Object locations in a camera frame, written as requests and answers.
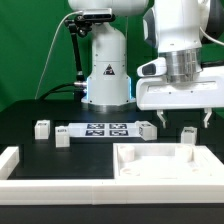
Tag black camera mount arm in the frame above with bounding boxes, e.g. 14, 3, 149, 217
64, 15, 115, 100

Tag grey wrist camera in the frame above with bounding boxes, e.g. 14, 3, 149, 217
137, 57, 167, 77

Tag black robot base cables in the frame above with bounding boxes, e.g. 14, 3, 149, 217
39, 82, 88, 101

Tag white square tabletop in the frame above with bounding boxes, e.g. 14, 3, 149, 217
113, 143, 224, 180

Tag white camera cable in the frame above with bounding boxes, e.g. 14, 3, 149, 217
34, 10, 84, 100

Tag white U-shaped obstacle fence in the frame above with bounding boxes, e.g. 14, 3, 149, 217
0, 146, 224, 205

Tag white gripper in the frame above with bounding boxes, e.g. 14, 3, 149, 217
136, 70, 224, 129

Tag grey camera on mount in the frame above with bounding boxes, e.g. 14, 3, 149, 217
82, 8, 112, 20

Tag white base tag plate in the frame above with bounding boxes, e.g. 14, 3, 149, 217
68, 123, 139, 138

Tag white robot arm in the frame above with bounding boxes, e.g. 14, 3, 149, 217
68, 0, 224, 117

